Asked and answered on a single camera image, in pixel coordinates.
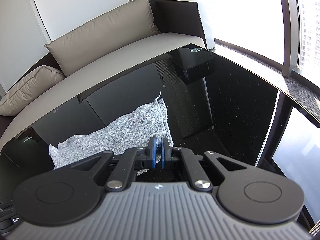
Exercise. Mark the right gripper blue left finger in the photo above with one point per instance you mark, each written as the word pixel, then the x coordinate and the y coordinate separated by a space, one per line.
pixel 150 153

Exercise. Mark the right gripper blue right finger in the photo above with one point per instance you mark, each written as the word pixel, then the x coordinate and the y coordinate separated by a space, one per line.
pixel 166 153

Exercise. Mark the grey fluffy towel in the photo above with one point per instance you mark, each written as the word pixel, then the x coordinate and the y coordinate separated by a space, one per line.
pixel 129 130

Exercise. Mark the dark sofa with beige seat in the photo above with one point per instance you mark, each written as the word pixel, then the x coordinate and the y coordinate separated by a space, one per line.
pixel 180 24

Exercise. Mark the small beige side cushion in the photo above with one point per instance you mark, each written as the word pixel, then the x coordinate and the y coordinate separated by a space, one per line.
pixel 29 88

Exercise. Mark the large beige back cushion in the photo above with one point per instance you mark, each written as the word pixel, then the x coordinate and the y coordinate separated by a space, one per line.
pixel 102 35

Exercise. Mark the white whiteboard panel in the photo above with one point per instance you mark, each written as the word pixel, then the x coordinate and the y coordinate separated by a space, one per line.
pixel 27 25

